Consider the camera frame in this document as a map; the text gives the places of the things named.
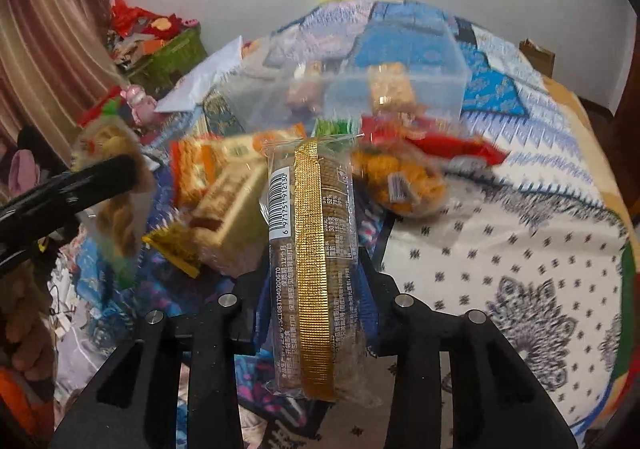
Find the beige cracker packet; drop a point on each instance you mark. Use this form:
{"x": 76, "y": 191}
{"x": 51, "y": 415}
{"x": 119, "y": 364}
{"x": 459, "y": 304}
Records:
{"x": 230, "y": 214}

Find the cardboard box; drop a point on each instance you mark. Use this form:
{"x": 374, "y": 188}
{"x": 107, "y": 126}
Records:
{"x": 537, "y": 56}

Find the pink toy figure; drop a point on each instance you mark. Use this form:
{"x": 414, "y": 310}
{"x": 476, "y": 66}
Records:
{"x": 140, "y": 104}

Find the white pillow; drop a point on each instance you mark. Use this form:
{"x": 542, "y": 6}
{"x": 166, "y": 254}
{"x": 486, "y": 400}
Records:
{"x": 200, "y": 79}

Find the striped brown curtain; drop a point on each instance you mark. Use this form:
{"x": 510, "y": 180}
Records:
{"x": 45, "y": 54}

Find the orange cracker packet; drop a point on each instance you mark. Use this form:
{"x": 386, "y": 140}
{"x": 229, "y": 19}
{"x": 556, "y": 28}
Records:
{"x": 195, "y": 164}

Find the orange beige snack packet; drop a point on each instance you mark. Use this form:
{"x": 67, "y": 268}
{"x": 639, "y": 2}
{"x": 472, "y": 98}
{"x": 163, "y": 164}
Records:
{"x": 270, "y": 139}

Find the orange cloth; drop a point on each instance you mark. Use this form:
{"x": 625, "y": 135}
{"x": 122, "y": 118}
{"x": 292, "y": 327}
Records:
{"x": 15, "y": 399}

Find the brown plush toy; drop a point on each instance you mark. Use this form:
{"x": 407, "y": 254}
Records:
{"x": 25, "y": 329}

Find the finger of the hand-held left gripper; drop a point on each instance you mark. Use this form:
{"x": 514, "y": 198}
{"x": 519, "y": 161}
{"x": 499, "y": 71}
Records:
{"x": 75, "y": 184}

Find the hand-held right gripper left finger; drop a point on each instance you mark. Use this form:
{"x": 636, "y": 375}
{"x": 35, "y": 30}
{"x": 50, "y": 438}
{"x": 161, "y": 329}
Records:
{"x": 245, "y": 314}

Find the red plastic bag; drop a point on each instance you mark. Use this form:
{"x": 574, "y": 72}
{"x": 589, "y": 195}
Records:
{"x": 127, "y": 11}

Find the green snack packet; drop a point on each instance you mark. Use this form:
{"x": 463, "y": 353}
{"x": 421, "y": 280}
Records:
{"x": 332, "y": 126}

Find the brown cracker packet gold strip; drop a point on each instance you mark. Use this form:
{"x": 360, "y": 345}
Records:
{"x": 312, "y": 254}

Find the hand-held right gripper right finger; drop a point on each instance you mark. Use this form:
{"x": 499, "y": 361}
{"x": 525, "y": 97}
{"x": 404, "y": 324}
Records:
{"x": 385, "y": 299}

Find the green storage box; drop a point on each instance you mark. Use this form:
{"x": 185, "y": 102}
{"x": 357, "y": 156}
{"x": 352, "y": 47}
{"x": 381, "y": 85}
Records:
{"x": 175, "y": 59}

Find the small yellow snack packet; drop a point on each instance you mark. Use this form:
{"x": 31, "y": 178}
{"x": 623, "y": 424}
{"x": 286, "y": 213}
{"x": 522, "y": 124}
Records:
{"x": 172, "y": 249}

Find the brown snack packet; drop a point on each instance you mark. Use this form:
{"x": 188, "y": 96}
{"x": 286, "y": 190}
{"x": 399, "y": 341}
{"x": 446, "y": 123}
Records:
{"x": 305, "y": 91}

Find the orange fried snack packet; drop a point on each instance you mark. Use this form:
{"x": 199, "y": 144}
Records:
{"x": 395, "y": 174}

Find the clear plastic box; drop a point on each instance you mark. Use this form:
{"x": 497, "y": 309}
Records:
{"x": 345, "y": 84}

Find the black pink plush toy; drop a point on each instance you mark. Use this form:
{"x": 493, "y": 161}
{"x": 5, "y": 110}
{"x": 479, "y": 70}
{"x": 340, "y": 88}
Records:
{"x": 25, "y": 164}

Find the square cracker packet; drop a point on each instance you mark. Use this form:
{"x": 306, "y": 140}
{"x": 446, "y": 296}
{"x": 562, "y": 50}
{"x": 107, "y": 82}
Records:
{"x": 390, "y": 89}

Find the red plush toy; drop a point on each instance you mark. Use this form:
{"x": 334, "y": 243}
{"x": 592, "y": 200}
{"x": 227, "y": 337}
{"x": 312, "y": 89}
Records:
{"x": 162, "y": 25}

